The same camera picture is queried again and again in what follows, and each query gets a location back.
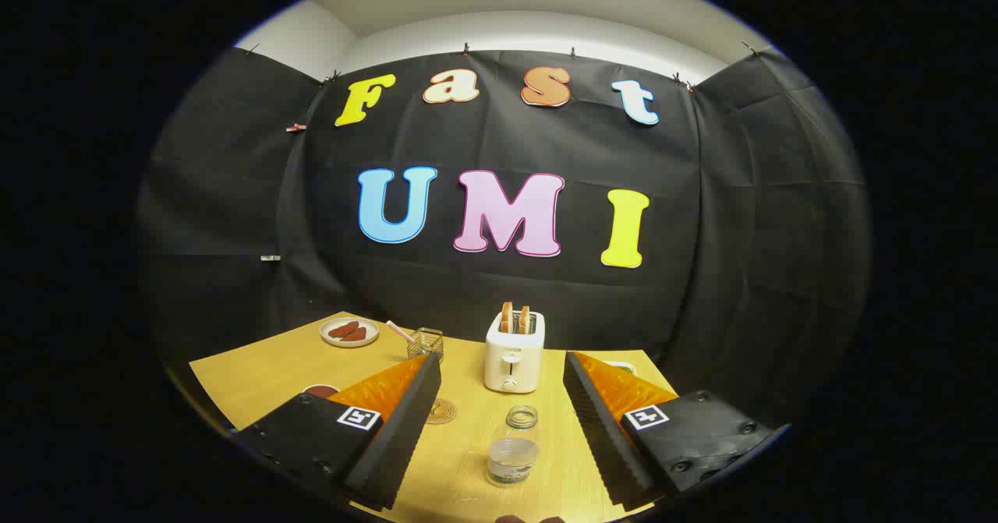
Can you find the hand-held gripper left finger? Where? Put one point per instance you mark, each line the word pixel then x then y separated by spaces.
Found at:
pixel 398 437

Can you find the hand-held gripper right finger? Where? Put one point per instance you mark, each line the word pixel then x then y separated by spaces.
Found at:
pixel 604 437

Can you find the round wooden coaster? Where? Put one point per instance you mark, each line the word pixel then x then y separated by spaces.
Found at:
pixel 443 412

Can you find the clear plastic juice bottle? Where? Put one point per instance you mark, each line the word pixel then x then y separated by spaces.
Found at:
pixel 513 457

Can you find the white divided seasoning dish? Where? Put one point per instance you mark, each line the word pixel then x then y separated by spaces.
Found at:
pixel 622 365

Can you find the white round plate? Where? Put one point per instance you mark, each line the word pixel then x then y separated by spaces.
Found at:
pixel 349 344

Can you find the pink striped straw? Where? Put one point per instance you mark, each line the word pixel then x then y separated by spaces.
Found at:
pixel 399 330

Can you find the brown sausage piece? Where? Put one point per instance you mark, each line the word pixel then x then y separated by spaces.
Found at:
pixel 343 330
pixel 356 335

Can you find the white toaster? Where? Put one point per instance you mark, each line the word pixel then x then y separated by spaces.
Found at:
pixel 512 355

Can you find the toasted bread slice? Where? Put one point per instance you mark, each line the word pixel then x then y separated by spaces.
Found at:
pixel 525 319
pixel 507 318

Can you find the wooden table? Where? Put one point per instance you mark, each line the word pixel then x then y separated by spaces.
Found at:
pixel 265 375

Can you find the black backdrop cloth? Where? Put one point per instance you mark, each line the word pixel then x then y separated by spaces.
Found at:
pixel 741 234

